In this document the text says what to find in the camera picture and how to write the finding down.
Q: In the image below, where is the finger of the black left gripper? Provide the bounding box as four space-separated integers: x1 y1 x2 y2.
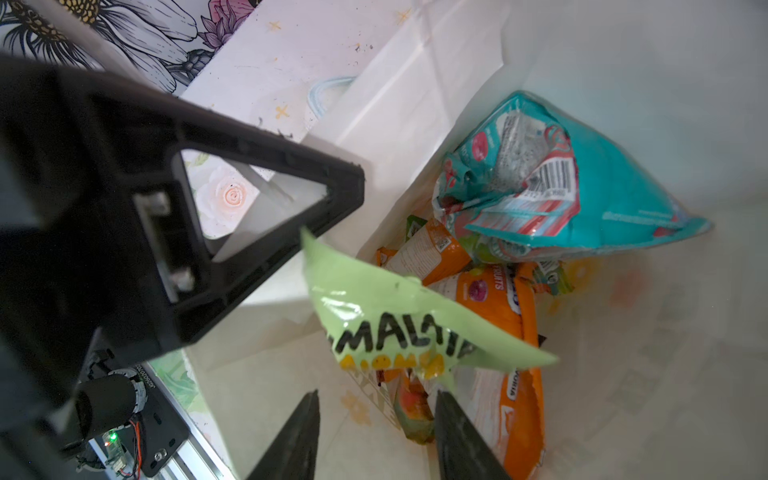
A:
1 56 365 430

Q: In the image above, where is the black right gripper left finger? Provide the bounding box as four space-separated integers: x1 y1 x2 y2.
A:
247 390 321 480

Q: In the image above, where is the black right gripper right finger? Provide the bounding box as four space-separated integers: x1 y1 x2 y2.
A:
434 391 510 480

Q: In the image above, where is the orange snack packet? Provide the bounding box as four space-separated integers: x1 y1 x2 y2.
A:
376 219 471 286
431 265 546 479

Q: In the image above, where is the light green Himalaya packet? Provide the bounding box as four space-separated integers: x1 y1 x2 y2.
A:
300 229 558 384

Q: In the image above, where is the white paper bag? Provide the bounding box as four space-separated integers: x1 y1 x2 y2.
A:
183 1 767 479

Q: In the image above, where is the teal snack packet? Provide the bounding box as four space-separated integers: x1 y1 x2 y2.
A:
432 91 711 264

